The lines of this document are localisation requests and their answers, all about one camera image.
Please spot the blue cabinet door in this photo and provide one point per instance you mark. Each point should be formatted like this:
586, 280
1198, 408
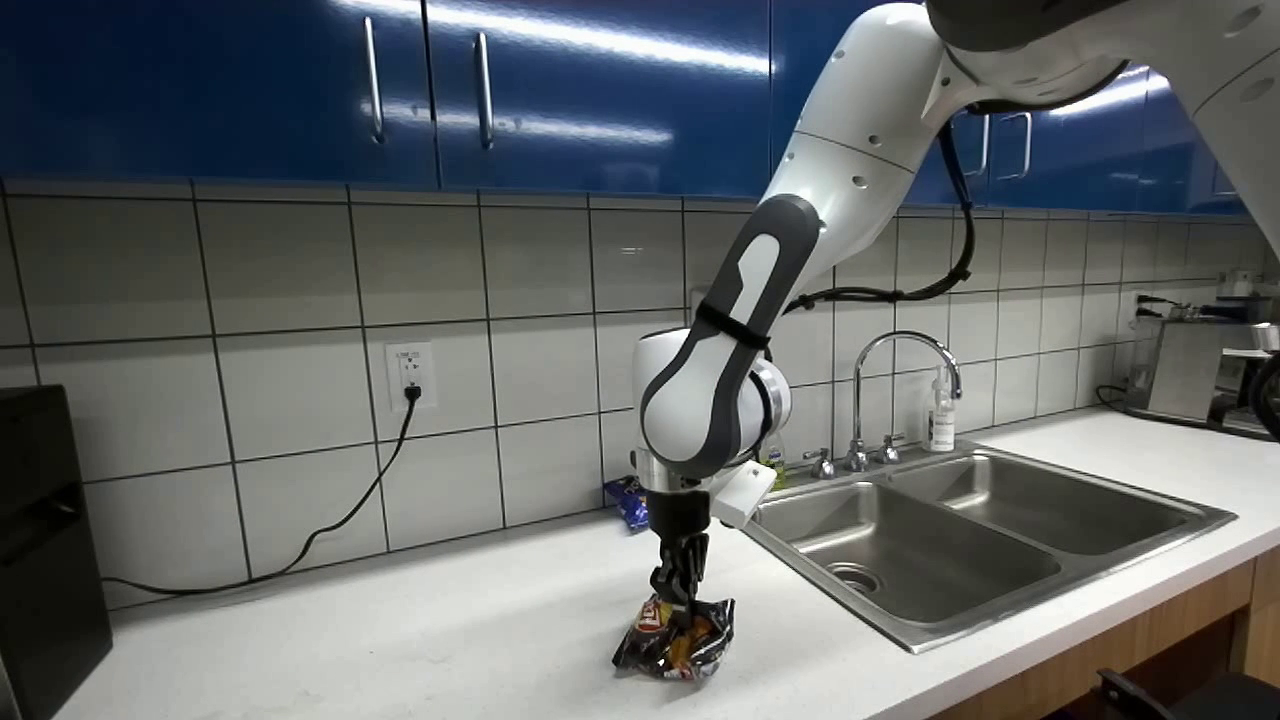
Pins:
203, 95
803, 55
1104, 161
613, 105

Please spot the blue chip packet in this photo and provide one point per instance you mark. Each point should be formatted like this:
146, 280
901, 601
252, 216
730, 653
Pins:
620, 503

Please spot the black chair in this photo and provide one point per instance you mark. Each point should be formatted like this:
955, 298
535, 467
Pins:
1132, 701

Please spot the chrome gooseneck faucet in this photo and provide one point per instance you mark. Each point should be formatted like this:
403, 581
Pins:
858, 401

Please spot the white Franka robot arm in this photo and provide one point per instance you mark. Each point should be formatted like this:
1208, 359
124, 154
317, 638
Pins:
852, 134

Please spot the white wall outlet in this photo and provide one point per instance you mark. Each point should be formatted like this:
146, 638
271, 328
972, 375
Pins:
408, 367

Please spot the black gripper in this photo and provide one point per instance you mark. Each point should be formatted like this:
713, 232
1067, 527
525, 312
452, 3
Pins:
682, 527

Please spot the chrome faucet knob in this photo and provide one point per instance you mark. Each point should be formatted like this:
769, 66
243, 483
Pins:
889, 450
827, 467

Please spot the stainless steel double sink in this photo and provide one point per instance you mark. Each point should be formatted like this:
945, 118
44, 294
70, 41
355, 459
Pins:
933, 563

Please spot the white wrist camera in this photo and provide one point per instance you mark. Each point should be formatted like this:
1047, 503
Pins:
747, 493

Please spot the silver coffee machine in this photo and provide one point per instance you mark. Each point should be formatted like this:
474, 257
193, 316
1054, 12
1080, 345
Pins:
1182, 375

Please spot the wooden base cabinet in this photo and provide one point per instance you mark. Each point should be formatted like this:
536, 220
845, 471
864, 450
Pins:
1172, 617

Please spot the black countertop appliance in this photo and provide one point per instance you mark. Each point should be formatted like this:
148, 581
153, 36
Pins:
44, 563

